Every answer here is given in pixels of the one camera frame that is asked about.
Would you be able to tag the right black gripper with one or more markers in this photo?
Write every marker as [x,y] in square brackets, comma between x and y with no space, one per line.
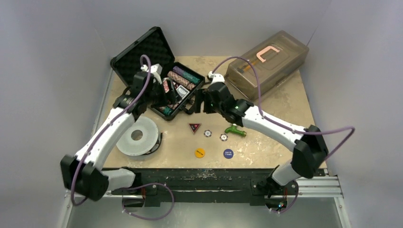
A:
[204,100]

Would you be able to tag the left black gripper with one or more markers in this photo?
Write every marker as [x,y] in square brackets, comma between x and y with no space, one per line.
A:
[166,97]

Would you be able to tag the triangular all-in button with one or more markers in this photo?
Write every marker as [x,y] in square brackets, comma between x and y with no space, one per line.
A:
[194,127]

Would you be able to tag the yellow big blind button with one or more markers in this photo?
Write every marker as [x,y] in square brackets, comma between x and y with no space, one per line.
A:
[199,153]

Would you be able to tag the blue small blind button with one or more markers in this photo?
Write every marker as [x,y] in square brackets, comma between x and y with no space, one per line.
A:
[228,153]

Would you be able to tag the blue playing card deck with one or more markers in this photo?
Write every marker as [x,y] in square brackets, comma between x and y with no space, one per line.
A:
[182,91]

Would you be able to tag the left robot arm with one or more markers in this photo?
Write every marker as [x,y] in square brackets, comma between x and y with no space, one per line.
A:
[83,172]

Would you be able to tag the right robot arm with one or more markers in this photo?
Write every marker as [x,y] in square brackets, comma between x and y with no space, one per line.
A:
[307,144]

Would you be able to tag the black poker set case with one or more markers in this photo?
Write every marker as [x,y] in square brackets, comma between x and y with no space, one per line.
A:
[150,49]

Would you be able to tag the pink brown chip row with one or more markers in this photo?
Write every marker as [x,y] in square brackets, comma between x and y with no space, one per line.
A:
[182,81]

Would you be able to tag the brown green chip row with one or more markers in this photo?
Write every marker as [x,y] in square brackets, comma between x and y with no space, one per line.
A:
[165,110]

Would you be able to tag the purple green chip row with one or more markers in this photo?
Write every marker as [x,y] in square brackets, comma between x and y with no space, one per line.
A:
[191,78]

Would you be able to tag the left blue ten chip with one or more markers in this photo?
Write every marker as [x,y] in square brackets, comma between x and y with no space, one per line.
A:
[207,133]

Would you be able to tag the blue ten chip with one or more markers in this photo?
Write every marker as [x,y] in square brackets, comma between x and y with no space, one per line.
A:
[207,133]
[223,137]

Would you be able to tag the green plastic faucet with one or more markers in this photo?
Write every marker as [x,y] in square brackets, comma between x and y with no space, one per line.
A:
[234,129]

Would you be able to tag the right blue ten chip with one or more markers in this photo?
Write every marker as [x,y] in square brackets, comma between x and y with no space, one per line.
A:
[223,137]

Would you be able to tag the hammer inside box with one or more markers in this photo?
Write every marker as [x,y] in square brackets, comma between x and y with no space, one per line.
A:
[246,67]

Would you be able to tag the pink c-clamp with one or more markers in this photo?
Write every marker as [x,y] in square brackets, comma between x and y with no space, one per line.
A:
[259,55]

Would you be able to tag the translucent plastic storage box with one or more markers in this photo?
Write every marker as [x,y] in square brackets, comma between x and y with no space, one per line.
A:
[271,73]

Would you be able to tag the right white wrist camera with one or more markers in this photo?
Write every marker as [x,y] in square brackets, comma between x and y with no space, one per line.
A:
[215,78]

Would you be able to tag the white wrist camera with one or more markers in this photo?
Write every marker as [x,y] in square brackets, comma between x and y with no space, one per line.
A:
[215,78]
[155,70]

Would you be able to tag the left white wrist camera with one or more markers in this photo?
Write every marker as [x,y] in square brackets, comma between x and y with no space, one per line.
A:
[155,70]

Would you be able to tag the white perforated cable spool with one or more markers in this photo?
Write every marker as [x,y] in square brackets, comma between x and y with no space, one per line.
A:
[141,140]

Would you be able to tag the black table front rail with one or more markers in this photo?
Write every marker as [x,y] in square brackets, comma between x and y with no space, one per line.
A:
[191,185]

